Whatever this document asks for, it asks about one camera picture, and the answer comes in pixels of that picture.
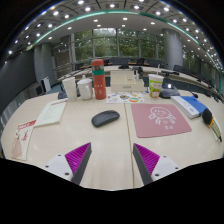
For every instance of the red and white leaflet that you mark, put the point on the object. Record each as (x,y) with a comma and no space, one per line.
(24,138)

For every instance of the white lidded mug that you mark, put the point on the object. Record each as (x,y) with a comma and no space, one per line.
(85,89)

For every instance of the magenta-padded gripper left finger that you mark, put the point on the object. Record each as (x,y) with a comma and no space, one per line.
(77,157)

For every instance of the white paper cup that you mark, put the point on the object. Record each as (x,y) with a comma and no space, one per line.
(70,89)

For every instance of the colourful sticker sheet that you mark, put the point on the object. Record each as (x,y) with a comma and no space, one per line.
(125,97)

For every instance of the printed paper cup with straw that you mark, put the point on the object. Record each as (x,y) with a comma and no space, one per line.
(155,86)

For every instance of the white floor appliance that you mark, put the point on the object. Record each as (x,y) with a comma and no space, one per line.
(46,84)

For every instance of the blue and white book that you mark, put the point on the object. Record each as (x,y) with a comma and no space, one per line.
(190,106)

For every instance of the white cardboard box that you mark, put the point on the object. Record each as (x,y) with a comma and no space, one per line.
(126,82)

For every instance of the red thermos bottle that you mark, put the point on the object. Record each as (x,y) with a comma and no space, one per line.
(99,81)

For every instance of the long curved conference desk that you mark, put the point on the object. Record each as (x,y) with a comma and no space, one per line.
(186,80)

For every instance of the dark office chairs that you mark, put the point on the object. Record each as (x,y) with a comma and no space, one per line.
(153,62)

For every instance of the pink printed mouse pad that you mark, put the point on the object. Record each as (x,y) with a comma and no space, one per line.
(160,120)

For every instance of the white booklet with red heading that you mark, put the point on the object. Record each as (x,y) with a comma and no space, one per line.
(51,112)

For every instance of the black handheld microphone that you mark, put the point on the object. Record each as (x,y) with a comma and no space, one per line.
(207,116)

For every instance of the white paper sheet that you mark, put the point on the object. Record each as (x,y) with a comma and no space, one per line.
(219,128)

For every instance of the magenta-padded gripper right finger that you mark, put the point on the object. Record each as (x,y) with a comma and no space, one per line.
(147,158)

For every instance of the black computer mouse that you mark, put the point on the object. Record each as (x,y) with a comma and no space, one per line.
(105,118)

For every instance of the ceiling lights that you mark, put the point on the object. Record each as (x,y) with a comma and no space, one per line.
(113,5)

